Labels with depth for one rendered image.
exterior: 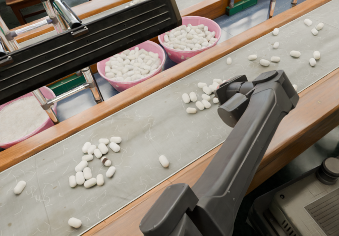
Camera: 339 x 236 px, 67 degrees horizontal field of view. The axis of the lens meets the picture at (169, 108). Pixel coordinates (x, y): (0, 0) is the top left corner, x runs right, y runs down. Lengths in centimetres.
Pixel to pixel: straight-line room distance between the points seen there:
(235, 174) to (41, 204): 56
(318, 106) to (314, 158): 87
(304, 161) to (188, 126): 102
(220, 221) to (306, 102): 63
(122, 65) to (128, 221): 62
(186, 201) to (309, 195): 78
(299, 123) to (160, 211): 60
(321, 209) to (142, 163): 62
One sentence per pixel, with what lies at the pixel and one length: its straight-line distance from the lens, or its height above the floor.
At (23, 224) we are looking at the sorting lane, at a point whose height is 74.
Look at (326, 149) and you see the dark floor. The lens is 179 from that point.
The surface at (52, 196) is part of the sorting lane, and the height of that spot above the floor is 74.
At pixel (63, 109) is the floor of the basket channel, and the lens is 106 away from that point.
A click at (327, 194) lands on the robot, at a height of 48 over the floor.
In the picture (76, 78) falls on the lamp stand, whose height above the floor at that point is 71.
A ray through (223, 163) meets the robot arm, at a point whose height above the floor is 106.
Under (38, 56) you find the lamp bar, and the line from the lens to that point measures 56.
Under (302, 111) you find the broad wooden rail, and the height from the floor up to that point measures 76.
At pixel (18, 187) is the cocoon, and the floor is 76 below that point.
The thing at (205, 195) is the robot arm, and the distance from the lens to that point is 32.
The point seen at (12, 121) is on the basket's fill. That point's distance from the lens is 103.
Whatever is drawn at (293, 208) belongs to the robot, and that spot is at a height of 47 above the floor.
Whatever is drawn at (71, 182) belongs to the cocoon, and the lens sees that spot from 75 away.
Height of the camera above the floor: 137
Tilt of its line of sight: 48 degrees down
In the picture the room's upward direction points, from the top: 8 degrees counter-clockwise
